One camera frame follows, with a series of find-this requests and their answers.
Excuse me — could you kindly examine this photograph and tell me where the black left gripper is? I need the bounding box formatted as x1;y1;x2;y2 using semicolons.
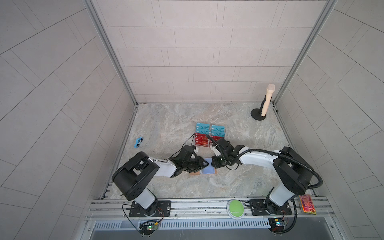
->
180;157;210;174

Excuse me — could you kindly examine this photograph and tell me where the tan leather card holder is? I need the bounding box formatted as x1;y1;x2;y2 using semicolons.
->
189;158;217;176

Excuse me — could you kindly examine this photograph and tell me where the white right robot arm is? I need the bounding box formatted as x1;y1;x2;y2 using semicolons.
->
210;144;323;215

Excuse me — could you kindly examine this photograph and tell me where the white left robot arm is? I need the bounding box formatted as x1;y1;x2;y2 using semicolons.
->
112;146;209;216

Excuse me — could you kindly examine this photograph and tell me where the clear acrylic card stand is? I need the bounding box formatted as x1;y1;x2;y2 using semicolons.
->
194;125;212;145

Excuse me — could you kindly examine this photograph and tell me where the teal VIP card right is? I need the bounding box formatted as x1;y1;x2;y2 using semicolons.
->
211;125;226;138

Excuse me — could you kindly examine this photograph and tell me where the teal vip card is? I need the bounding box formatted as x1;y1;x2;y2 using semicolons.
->
196;123;211;135
211;125;226;138

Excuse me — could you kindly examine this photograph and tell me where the red VIP card back left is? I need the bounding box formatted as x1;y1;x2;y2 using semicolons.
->
195;133;209;141

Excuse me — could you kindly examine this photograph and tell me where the teal VIP card left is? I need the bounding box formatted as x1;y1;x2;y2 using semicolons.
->
196;123;211;135

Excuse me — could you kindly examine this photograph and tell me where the red patterned card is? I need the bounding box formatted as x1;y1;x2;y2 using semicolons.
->
299;195;317;215

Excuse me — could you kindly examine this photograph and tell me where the green push button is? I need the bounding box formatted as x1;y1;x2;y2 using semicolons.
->
226;199;245;220

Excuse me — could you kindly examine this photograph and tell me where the beige microphone on black stand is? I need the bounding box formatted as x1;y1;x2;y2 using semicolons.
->
251;84;276;121

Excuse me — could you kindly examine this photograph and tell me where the blue toy car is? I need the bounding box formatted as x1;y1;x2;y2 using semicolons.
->
134;137;143;149

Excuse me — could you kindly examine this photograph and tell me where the left circuit board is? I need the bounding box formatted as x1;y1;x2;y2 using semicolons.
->
139;220;160;236

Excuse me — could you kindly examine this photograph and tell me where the circuit board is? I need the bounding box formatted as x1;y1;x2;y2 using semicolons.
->
139;220;160;236
268;218;287;233

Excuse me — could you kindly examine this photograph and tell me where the right circuit board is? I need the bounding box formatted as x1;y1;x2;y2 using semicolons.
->
268;218;287;233

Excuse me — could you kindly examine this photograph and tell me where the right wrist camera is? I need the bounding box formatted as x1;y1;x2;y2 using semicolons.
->
210;145;221;157

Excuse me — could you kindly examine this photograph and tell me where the black corrugated cable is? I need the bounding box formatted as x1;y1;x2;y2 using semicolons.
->
205;134;324;235

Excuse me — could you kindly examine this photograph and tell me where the aluminium rail base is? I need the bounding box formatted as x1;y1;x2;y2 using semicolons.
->
85;197;335;231

